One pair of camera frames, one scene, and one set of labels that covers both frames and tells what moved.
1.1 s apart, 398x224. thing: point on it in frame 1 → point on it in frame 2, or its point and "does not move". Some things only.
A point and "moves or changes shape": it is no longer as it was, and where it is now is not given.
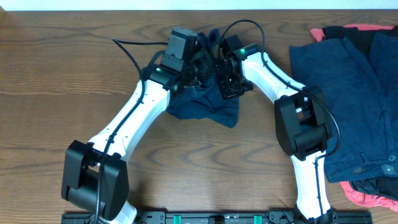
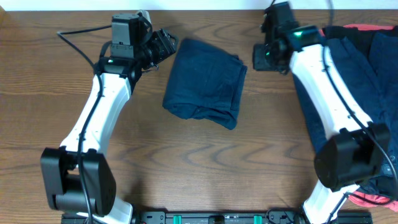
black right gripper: x=227 y=93 → x=259 y=63
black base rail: x=223 y=216 does not move
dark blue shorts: x=204 y=99 moves or changes shape
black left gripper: x=200 y=69 → x=166 y=43
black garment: x=386 y=186 does not move
